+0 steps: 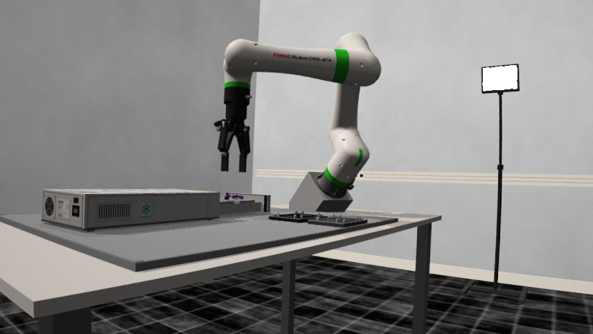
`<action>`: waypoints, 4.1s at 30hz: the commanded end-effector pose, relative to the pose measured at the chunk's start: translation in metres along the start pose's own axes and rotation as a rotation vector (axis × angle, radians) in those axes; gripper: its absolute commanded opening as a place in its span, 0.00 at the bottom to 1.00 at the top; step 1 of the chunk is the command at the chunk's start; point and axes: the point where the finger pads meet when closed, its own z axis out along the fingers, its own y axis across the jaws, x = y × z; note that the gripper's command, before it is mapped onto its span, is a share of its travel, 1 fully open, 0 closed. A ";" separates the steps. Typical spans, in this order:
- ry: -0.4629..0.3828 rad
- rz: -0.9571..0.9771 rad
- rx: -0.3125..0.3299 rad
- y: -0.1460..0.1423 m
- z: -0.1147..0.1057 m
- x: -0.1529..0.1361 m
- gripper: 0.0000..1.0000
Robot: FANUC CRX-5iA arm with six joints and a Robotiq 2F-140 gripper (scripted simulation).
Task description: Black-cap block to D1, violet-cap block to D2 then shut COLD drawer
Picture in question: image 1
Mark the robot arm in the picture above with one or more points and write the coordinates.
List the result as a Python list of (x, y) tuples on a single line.
[(349, 69)]

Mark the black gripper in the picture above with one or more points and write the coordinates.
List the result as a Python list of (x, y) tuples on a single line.
[(236, 113)]

